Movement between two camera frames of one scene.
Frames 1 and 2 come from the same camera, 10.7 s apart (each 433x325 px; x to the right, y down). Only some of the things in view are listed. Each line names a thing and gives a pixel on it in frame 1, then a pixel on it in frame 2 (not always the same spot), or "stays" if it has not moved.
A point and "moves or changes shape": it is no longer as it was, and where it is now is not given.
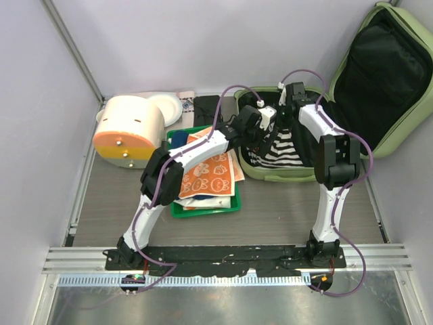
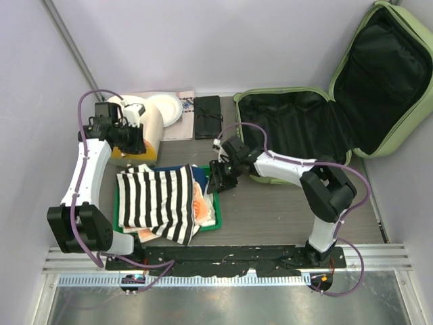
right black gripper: [281, 125] to [221, 183]
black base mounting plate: [192, 261] stays
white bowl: [170, 105] stays
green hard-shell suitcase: [382, 91] stays
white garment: [214, 202] moves or changes shape
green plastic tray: [178, 212] to [216, 225]
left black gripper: [260, 144] to [139, 147]
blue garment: [180, 139] to [199, 177]
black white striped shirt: [282, 153] to [162, 199]
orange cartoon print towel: [210, 177] to [201, 214]
